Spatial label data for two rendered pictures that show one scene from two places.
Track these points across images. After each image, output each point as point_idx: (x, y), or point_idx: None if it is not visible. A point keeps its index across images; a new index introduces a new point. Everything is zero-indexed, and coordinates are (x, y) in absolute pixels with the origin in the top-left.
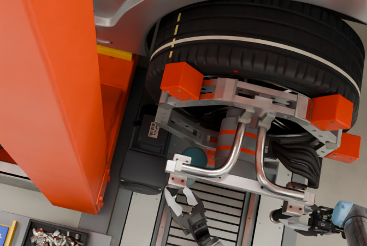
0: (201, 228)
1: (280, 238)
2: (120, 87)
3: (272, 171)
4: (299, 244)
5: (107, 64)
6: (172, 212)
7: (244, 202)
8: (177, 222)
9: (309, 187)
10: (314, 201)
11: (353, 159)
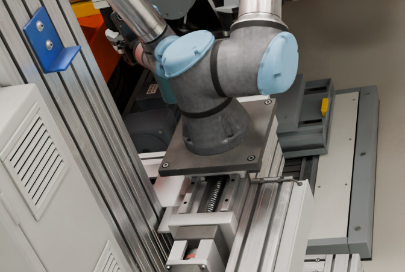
0: (126, 24)
1: (349, 193)
2: (94, 27)
3: (318, 126)
4: (386, 207)
5: (85, 20)
6: (109, 37)
7: (299, 176)
8: (112, 41)
9: (391, 155)
10: (400, 164)
11: None
